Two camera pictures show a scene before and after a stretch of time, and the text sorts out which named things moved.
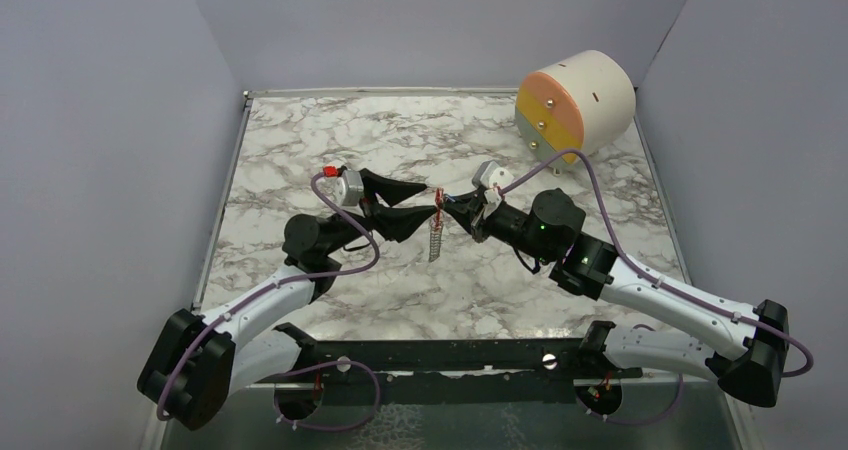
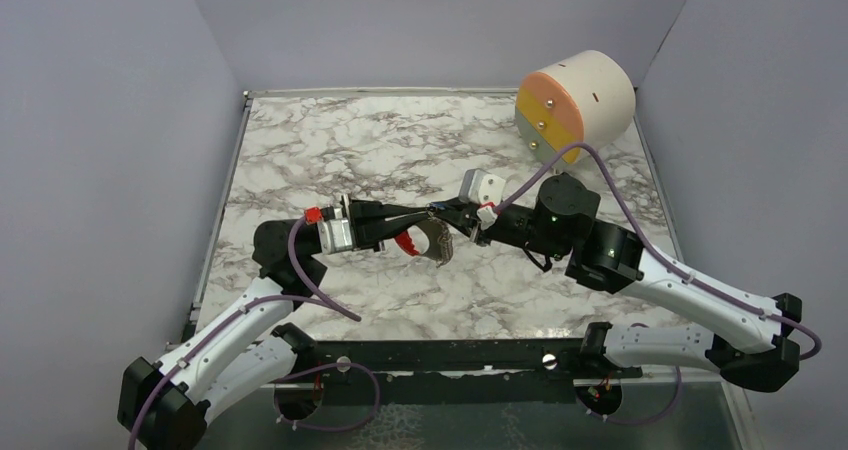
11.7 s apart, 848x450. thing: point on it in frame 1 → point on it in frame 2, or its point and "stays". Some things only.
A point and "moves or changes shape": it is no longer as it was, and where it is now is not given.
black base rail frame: x=450 y=372 stays
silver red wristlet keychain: x=436 y=227 moves or changes shape
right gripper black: x=472 y=221 stays
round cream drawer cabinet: x=582 y=101 stays
